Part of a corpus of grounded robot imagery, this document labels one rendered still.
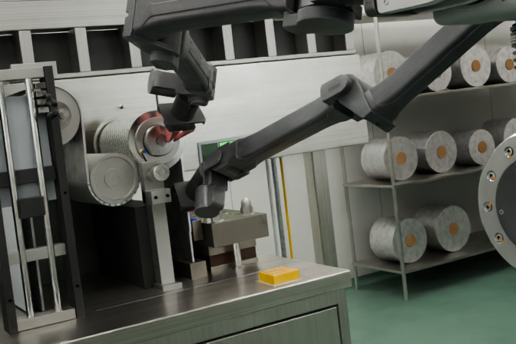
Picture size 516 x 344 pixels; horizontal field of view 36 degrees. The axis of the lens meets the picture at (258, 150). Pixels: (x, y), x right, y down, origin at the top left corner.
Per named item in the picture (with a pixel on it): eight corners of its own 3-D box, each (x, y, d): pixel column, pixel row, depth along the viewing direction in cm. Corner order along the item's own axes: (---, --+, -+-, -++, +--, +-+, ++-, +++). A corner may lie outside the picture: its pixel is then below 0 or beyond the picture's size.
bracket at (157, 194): (163, 292, 187) (147, 162, 185) (153, 288, 192) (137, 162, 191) (183, 287, 189) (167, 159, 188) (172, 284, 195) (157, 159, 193)
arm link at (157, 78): (210, 104, 171) (214, 65, 173) (158, 95, 167) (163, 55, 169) (194, 111, 183) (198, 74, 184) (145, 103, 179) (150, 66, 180)
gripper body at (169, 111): (204, 126, 188) (214, 104, 183) (165, 130, 182) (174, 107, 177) (193, 106, 191) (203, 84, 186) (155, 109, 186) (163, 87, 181)
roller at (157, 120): (136, 165, 191) (135, 117, 191) (100, 165, 213) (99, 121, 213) (180, 163, 196) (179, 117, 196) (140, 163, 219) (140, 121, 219)
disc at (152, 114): (129, 172, 190) (127, 110, 190) (128, 172, 191) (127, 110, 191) (186, 170, 198) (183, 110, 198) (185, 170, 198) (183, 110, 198)
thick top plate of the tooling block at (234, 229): (214, 247, 197) (211, 223, 197) (151, 235, 232) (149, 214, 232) (269, 236, 205) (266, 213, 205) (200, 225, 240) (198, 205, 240)
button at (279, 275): (274, 286, 179) (273, 275, 179) (259, 282, 185) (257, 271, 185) (300, 279, 183) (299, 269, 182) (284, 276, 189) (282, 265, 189)
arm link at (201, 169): (223, 160, 187) (200, 156, 185) (223, 186, 183) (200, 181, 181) (213, 174, 192) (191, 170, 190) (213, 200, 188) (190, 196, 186)
